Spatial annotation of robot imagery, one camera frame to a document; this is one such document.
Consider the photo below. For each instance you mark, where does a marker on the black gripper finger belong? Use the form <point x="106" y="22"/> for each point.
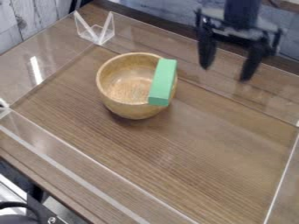
<point x="256" y="53"/>
<point x="206" y="46"/>

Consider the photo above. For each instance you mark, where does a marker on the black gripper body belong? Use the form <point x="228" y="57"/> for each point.
<point x="237" y="22"/>

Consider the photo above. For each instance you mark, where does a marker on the green rectangular block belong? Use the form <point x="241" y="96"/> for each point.
<point x="160" y="90"/>

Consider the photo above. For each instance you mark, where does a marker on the wooden bowl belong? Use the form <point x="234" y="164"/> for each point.
<point x="124" y="79"/>

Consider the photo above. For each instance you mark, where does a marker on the clear acrylic tray walls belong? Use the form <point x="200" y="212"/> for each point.
<point x="212" y="161"/>

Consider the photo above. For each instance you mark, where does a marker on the clear acrylic corner bracket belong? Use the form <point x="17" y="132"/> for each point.
<point x="96" y="34"/>

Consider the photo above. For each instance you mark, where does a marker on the black metal table bracket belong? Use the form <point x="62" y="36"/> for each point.
<point x="48" y="216"/>

